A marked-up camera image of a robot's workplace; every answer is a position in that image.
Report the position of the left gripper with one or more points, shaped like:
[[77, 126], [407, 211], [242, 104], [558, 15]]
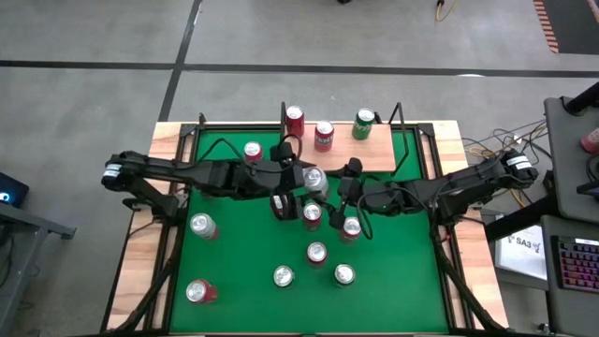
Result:
[[285, 178]]

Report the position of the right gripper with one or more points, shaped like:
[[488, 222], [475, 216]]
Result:
[[350, 189]]

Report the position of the red Fanta strawberry can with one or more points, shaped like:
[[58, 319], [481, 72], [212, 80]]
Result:
[[253, 150], [324, 140], [351, 228], [314, 179], [196, 291]]

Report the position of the green Sprite can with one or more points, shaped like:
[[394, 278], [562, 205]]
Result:
[[283, 276], [344, 274], [361, 128]]

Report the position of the pink and white can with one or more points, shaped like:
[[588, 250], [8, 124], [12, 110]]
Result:
[[201, 224]]

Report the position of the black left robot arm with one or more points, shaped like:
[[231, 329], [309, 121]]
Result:
[[215, 178]]

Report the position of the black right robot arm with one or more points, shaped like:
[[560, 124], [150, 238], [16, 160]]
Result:
[[468, 185]]

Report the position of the red Coca-Cola Zero can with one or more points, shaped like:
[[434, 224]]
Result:
[[312, 213], [317, 253]]

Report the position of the green table mat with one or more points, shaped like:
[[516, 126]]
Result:
[[243, 304]]

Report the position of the white SA3 sign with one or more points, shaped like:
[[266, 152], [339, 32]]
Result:
[[519, 257]]

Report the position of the dark grey desk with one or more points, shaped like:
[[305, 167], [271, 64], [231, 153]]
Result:
[[566, 187], [28, 224]]

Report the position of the backlit computer keyboard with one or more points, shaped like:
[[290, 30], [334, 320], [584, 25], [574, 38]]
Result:
[[580, 264]]

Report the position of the pink tumbler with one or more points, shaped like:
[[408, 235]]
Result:
[[592, 141]]

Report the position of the black computer blue light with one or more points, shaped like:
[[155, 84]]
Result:
[[11, 187]]

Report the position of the black floor mat orange edge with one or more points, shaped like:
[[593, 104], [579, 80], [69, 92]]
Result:
[[575, 23]]

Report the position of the wooden shelf black frame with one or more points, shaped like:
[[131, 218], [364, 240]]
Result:
[[369, 154]]

